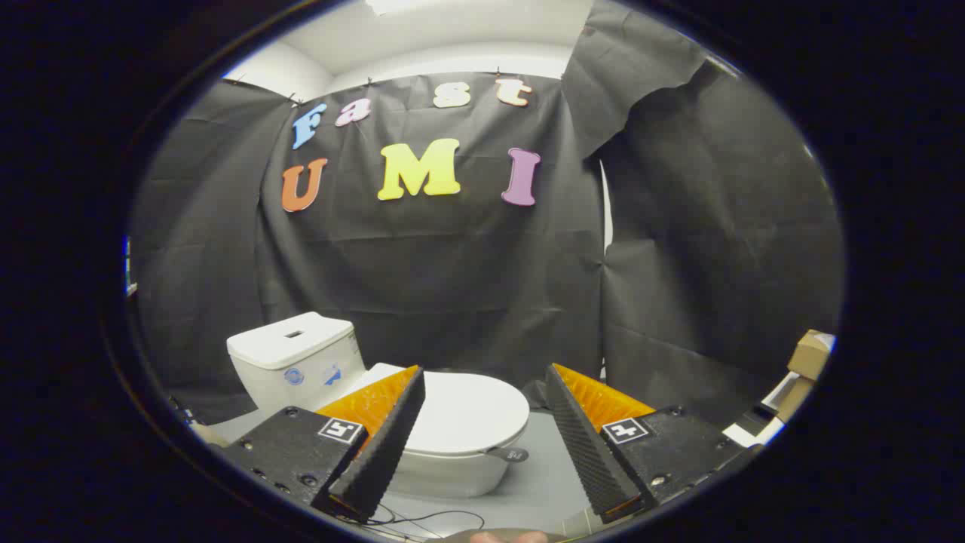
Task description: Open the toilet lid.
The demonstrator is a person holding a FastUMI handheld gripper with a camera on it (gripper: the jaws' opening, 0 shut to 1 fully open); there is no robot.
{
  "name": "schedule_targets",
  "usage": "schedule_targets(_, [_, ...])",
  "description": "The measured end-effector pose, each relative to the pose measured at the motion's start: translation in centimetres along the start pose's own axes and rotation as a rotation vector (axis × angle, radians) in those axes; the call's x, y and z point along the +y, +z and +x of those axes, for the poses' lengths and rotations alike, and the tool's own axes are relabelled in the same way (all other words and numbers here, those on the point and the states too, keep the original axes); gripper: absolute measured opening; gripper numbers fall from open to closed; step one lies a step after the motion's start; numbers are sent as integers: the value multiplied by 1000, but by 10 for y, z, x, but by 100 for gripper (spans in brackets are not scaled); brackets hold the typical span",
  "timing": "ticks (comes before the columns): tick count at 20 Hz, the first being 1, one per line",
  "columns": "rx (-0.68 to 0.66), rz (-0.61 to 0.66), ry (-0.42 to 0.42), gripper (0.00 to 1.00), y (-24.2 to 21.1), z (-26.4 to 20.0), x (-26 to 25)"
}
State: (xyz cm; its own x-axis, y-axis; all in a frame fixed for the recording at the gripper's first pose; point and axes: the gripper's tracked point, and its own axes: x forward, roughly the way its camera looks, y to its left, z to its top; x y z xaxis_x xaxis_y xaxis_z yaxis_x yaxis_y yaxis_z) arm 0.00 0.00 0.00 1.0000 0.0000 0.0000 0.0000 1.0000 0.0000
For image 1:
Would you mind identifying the brown cardboard box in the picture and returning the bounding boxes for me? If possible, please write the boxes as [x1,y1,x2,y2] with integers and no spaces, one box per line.
[786,330,836,382]

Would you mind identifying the white toilet lid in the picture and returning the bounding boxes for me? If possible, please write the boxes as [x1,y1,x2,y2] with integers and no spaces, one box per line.
[354,364,531,457]

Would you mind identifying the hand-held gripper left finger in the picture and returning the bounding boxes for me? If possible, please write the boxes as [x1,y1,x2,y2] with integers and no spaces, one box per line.
[219,366,427,523]

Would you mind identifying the black backdrop cloth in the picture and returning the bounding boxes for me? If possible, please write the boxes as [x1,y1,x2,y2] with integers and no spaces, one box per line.
[128,0,845,427]

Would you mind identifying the tangle of black cables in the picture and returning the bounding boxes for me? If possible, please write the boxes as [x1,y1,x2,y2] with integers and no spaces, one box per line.
[335,505,487,540]

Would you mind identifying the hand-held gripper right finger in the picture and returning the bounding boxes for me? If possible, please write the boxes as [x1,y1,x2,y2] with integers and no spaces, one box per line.
[544,364,762,525]

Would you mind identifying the white flat boards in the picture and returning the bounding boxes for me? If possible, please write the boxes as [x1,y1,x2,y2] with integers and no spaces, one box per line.
[722,371,801,447]

